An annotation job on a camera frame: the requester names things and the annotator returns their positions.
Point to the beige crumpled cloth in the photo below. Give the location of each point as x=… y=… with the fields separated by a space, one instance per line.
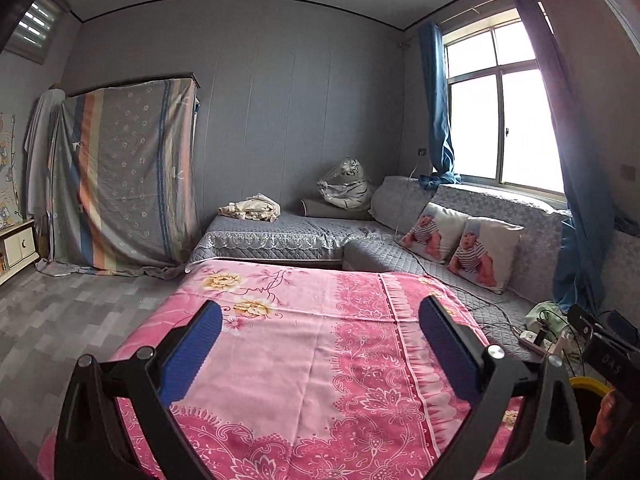
x=252 y=208

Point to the light green cloth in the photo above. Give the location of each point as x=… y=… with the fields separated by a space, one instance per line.
x=542 y=311

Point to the yellow rimmed trash bin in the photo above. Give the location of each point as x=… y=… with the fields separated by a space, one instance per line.
x=592 y=386

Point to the window blind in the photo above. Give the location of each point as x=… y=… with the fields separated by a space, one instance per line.
x=35 y=25

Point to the pink floral cloth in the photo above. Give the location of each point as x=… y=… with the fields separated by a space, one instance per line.
x=300 y=340

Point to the white tiger plush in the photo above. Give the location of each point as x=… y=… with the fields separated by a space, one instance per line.
x=347 y=185

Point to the baby print pillow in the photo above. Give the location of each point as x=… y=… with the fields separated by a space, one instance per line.
x=432 y=232
x=482 y=252

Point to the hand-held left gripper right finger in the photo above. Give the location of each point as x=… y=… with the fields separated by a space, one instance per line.
x=450 y=345

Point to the person's right hand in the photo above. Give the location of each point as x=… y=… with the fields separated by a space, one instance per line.
x=605 y=420

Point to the striped grey sheet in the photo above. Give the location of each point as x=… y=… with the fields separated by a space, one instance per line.
x=125 y=180

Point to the blue curtain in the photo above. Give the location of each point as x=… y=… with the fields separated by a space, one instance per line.
x=565 y=135
x=437 y=100

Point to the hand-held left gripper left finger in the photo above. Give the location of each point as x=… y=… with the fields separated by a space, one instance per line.
x=192 y=350

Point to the white power strip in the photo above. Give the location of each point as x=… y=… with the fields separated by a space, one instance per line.
x=535 y=342

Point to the white low cabinet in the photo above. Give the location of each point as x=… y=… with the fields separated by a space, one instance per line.
x=17 y=247

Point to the black charger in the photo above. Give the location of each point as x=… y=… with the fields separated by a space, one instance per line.
x=542 y=332

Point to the cartoon wall sticker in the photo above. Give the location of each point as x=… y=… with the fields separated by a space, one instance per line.
x=7 y=170

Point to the white charger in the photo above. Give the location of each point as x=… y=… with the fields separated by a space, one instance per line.
x=559 y=347

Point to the wall switch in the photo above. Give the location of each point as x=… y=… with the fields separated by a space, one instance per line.
x=627 y=171

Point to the window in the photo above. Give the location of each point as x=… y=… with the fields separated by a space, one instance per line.
x=500 y=105

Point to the grey pillow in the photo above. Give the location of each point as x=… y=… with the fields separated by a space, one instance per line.
x=330 y=209

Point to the grey quilted sofa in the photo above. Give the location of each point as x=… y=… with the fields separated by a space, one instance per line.
x=310 y=232

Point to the white hanging cloth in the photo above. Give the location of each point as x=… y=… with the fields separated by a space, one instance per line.
x=42 y=160

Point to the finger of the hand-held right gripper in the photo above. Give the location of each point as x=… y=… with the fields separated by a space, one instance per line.
x=582 y=317
x=622 y=325

